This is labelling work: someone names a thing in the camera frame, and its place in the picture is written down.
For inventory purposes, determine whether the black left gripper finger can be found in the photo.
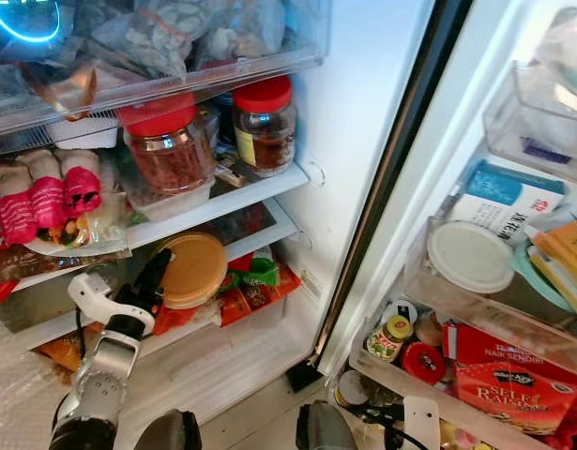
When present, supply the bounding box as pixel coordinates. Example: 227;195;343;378
138;248;175;292

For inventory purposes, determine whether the clear door shelf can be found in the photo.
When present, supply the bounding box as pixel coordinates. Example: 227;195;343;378
405;216;577;353
483;61;577;188

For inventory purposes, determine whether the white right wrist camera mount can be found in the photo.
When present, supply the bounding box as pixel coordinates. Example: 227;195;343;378
403;396;442;450

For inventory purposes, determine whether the brown glass jar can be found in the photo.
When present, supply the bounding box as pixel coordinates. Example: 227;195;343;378
415;312;447;348

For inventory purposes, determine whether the white plastic tub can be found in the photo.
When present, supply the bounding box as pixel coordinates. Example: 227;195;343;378
138;183;214;223

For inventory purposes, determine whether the red self raising flour box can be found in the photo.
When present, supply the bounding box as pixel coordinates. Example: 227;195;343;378
443;322;577;434

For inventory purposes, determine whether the pink labelled meat roll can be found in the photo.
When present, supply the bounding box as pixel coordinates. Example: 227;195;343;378
0;161;38;245
58;148;103;218
25;150;66;231

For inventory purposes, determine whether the green food packet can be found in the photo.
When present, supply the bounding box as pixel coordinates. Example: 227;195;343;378
222;253;280;287

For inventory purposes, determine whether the dark gold tin can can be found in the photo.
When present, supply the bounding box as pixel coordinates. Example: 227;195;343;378
333;370;373;409

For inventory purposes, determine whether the white fridge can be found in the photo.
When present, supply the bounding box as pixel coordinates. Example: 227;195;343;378
0;0;477;423

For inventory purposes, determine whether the small red lid jar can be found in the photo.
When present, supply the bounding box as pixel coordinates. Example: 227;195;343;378
232;75;298;177

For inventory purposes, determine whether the blue white carton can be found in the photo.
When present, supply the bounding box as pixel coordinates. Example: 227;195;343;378
452;159;566;247

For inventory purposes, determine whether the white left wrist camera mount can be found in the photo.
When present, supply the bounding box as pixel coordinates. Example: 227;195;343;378
68;272;120;320

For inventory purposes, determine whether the wrapped vegetable tray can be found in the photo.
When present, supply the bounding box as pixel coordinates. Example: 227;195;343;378
25;197;129;257

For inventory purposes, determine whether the orange red food packet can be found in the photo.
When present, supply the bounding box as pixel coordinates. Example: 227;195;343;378
213;267;300;324

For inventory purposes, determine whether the orange snack packet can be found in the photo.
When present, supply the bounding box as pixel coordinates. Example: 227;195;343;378
39;337;87;371

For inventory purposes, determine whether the clear plastic fridge drawer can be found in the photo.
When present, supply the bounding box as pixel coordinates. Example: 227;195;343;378
0;0;331;156

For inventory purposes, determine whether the clear bubble wrap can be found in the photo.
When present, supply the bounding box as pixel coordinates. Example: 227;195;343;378
0;319;64;450

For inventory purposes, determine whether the white edged fridge shelf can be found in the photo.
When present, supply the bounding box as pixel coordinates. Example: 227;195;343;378
7;199;303;350
129;164;315;249

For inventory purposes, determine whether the red lid can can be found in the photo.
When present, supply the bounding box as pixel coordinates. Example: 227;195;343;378
401;340;448;385

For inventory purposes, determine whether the white fridge door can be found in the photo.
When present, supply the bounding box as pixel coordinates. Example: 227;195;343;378
316;0;577;450

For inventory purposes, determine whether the grey robot right leg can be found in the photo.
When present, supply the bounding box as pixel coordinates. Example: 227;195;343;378
296;401;359;450

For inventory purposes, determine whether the yellow food packet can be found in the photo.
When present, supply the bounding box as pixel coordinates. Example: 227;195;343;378
527;217;577;324

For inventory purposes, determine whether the large red lid jar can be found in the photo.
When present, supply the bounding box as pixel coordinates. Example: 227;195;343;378
119;94;214;198

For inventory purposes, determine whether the white round lid tub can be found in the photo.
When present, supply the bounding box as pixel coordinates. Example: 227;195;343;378
427;220;517;294

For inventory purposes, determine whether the brown bread bag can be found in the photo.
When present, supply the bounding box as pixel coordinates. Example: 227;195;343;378
0;217;45;287

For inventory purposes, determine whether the black door hinge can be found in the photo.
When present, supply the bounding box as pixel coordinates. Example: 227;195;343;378
286;359;326;393

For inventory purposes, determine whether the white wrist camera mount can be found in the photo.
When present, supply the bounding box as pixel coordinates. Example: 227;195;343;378
68;272;120;320
403;396;442;450

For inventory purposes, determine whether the frozen food bag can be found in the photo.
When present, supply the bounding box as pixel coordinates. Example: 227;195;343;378
91;0;289;76

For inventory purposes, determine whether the white cap bottle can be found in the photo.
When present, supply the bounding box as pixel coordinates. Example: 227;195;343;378
382;298;418;324

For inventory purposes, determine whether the orange plastic lidded bowl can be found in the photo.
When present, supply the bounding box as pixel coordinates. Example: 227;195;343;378
159;232;229;310

